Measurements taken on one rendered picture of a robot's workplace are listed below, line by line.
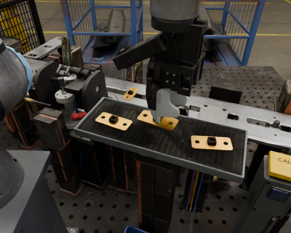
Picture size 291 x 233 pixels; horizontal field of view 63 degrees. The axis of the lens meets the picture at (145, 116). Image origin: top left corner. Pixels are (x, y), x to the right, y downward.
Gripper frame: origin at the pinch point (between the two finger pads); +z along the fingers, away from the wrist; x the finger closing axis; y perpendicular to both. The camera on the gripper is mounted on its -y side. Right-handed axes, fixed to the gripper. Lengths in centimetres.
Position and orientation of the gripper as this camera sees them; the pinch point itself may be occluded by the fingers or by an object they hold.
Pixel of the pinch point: (157, 114)
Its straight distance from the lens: 50.3
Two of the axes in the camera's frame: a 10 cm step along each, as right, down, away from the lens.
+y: 9.0, 2.8, -3.4
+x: 4.4, -5.6, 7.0
